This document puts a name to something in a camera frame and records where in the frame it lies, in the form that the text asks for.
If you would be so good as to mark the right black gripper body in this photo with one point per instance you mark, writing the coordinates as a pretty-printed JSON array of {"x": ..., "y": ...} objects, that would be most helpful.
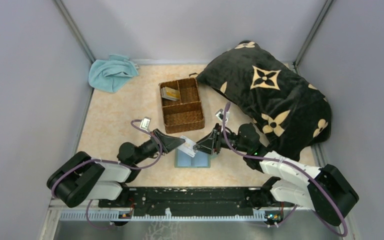
[{"x": 232, "y": 139}]

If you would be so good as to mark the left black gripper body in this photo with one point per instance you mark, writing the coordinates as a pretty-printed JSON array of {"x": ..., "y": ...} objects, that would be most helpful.
[{"x": 148, "y": 148}]

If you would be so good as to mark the white card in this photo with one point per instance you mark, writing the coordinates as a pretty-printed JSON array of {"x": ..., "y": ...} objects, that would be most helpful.
[{"x": 188, "y": 146}]

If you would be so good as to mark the green leather card holder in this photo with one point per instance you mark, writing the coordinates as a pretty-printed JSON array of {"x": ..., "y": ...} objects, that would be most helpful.
[{"x": 200, "y": 160}]

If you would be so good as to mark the brown woven divided basket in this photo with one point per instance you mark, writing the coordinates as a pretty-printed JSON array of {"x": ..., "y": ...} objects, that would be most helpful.
[{"x": 185, "y": 114}]

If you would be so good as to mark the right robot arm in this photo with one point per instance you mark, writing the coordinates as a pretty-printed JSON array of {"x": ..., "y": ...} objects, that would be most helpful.
[{"x": 323, "y": 190}]

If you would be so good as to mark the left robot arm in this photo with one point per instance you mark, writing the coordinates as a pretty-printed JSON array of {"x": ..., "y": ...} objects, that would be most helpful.
[{"x": 85, "y": 178}]

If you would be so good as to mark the gold card stack in basket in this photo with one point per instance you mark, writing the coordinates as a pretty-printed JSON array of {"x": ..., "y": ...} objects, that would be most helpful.
[{"x": 170, "y": 94}]

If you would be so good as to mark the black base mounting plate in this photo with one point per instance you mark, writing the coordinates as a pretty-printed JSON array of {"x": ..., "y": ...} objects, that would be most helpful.
[{"x": 244, "y": 197}]

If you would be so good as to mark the black floral pillow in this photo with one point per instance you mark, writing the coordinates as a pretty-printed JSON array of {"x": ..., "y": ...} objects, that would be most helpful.
[{"x": 291, "y": 112}]

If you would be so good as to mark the light blue cloth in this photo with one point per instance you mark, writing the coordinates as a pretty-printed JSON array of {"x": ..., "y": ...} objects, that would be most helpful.
[{"x": 112, "y": 74}]

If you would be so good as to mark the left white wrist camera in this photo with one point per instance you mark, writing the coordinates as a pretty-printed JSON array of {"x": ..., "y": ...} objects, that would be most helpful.
[{"x": 145, "y": 123}]

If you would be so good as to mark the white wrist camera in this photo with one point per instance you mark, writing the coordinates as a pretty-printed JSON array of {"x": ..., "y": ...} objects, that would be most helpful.
[
  {"x": 221, "y": 116},
  {"x": 145, "y": 123}
]

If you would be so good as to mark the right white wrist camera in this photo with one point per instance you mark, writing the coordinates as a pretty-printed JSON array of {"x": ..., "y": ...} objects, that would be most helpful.
[{"x": 221, "y": 116}]

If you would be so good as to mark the aluminium frame rail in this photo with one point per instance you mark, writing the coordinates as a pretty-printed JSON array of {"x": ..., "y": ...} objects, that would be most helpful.
[{"x": 172, "y": 213}]

